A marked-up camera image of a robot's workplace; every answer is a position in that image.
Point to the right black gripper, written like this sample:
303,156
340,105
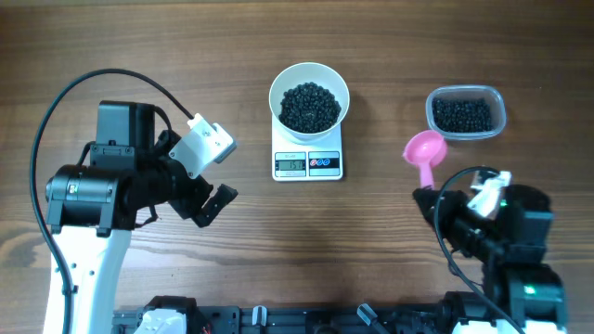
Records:
452,202

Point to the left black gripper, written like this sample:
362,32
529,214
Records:
190,204

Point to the pink plastic measuring scoop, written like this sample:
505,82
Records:
425,151

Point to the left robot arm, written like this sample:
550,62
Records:
92,207

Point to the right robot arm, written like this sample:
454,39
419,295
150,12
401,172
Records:
518,292

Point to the white digital kitchen scale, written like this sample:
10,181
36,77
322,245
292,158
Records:
296,160

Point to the black beans in bowl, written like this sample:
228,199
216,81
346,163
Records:
309,108

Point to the white bowl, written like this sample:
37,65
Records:
307,72

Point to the black peppercorns pile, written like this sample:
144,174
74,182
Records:
462,115

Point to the clear plastic container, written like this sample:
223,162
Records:
469,91

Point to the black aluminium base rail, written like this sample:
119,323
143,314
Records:
301,320

